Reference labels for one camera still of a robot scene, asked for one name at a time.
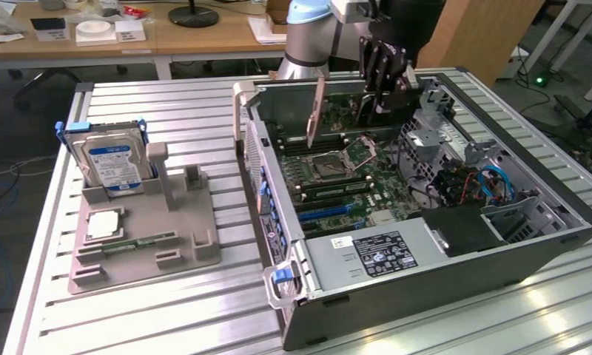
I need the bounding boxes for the CPU socket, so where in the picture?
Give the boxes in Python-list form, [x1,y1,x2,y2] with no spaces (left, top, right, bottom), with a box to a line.
[309,150,350,182]

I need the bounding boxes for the green motherboard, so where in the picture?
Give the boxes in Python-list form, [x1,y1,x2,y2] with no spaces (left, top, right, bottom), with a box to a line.
[265,121,425,240]

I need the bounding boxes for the white box with dark top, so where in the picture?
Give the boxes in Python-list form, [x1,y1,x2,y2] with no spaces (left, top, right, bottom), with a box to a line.
[30,17,70,42]

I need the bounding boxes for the black power connector bundle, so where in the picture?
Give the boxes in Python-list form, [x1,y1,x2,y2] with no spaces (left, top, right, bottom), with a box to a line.
[430,168,468,206]

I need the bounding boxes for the grey parts rack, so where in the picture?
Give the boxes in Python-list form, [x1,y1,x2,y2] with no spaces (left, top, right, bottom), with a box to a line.
[66,142,222,296]

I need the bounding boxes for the wooden cabinet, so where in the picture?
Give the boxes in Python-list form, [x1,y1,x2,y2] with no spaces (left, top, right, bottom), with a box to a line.
[413,0,546,86]

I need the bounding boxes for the dark labelled RAM stick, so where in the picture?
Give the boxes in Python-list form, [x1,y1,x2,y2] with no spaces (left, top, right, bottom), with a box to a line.
[298,177,374,200]

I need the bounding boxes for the open black PC case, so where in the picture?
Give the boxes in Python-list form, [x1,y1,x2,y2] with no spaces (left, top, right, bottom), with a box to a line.
[232,72,592,352]

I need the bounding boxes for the silver CPU chip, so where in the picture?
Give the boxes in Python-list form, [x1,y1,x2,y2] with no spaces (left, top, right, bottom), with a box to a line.
[85,213,119,240]

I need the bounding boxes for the green RAM stick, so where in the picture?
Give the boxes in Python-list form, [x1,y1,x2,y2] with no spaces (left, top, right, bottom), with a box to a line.
[99,236,158,256]

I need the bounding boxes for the blue expansion slot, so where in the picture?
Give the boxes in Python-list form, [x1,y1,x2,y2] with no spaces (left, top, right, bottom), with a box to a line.
[294,205,356,223]

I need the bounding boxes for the wooden desk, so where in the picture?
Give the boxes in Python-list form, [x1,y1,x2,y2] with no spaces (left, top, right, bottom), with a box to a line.
[0,0,425,71]

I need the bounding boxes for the red wire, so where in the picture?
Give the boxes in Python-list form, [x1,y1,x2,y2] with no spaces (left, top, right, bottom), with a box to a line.
[462,173,480,204]

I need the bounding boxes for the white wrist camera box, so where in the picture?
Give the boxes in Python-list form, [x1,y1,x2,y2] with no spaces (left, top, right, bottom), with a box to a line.
[332,0,378,24]

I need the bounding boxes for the blue wire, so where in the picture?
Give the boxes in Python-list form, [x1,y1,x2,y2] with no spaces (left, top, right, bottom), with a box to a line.
[476,166,517,203]

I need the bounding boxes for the black office chair base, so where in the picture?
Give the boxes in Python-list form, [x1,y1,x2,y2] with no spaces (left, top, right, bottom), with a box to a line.
[9,66,129,108]

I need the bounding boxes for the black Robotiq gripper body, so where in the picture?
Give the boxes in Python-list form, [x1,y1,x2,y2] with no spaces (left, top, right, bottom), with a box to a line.
[373,0,445,70]

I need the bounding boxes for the Nvidia graphics card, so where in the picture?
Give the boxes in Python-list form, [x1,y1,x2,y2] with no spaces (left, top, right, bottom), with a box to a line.
[305,75,408,151]

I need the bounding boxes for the black round lamp base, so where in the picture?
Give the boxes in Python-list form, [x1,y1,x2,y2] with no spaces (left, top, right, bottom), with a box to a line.
[167,0,221,27]

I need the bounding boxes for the metal socket cover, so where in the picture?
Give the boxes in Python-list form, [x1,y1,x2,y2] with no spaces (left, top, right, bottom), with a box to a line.
[344,135,378,172]

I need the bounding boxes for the plain white labelled box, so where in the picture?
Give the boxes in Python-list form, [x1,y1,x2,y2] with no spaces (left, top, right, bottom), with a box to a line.
[113,20,147,44]

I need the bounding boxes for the hard disk in blue caddy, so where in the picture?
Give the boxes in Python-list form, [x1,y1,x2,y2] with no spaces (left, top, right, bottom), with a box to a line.
[53,117,151,197]

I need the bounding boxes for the metal disk bay cage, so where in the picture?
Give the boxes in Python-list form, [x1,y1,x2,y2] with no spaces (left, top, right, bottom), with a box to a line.
[398,79,504,178]

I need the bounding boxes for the grey power supply unit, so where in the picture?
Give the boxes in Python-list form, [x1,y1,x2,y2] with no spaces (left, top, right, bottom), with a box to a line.
[302,217,448,291]

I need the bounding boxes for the brown cardboard box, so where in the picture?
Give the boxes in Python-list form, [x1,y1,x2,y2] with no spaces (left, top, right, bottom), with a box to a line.
[265,0,292,34]

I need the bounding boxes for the white paper stack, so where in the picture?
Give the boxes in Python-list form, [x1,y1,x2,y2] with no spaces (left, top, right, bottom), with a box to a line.
[248,16,290,45]

